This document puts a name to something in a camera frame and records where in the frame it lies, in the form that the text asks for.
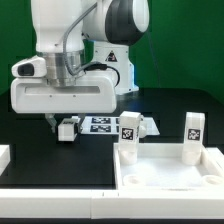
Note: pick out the white square tabletop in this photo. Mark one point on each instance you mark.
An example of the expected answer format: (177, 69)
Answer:
(160, 166)

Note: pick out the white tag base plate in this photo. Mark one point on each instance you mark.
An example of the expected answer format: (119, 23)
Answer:
(110, 125)

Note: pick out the white obstacle fence rail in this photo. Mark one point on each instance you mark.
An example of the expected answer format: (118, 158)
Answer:
(129, 203)

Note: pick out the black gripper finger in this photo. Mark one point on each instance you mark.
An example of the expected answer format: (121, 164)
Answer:
(79, 122)
(52, 121)

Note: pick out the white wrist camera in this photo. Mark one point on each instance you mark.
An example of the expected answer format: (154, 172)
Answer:
(34, 67)

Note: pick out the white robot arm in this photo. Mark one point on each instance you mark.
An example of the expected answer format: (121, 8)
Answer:
(56, 80)

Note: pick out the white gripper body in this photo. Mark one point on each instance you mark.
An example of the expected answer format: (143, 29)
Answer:
(94, 92)

